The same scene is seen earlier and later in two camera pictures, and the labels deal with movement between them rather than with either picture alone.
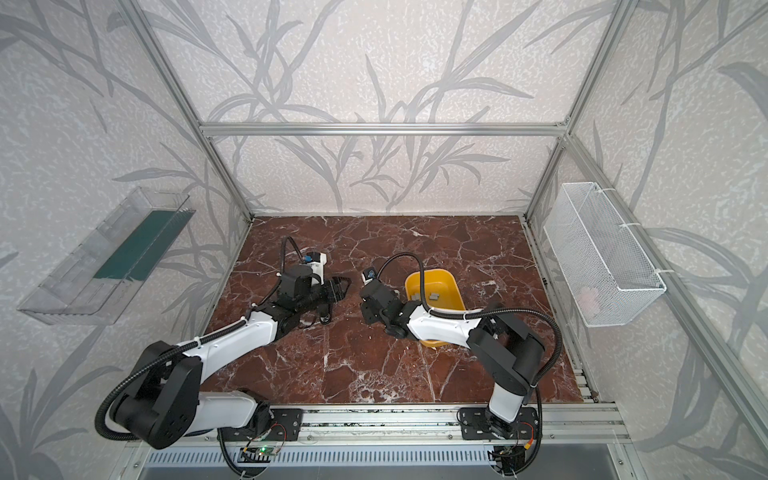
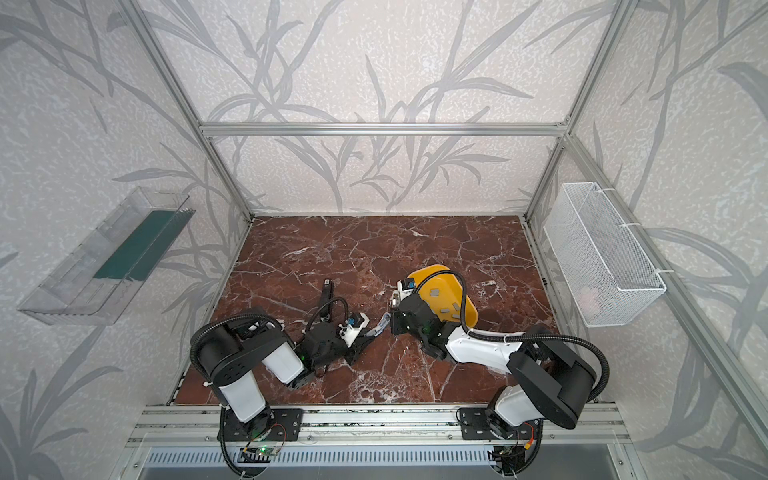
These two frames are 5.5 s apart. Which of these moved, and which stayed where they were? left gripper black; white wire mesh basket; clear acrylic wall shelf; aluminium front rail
Moved: left gripper black
Stayed: aluminium front rail; white wire mesh basket; clear acrylic wall shelf
